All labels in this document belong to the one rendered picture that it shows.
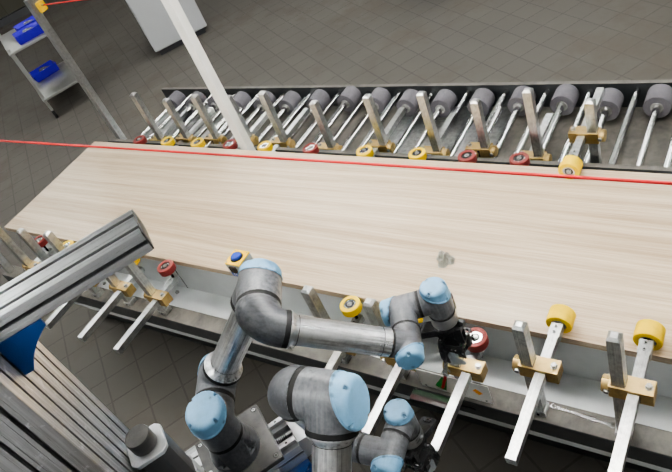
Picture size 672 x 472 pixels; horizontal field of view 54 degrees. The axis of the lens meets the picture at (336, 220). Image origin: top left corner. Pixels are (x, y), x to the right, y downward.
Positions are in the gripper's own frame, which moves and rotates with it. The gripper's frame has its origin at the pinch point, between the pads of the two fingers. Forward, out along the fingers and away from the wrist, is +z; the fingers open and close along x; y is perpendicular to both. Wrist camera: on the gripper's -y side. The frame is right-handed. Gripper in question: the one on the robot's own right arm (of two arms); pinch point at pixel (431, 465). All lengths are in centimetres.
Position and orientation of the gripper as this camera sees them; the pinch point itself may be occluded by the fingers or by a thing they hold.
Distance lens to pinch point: 209.0
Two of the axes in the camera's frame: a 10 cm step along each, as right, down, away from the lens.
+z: 3.3, 7.1, 6.2
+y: -4.5, 7.0, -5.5
